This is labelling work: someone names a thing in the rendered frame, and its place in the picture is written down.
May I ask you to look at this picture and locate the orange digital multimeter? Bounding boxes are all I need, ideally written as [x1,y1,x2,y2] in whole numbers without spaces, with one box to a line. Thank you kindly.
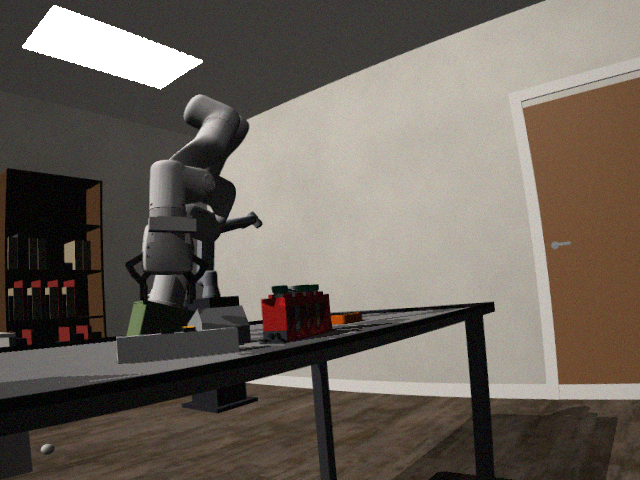
[331,312,362,325]

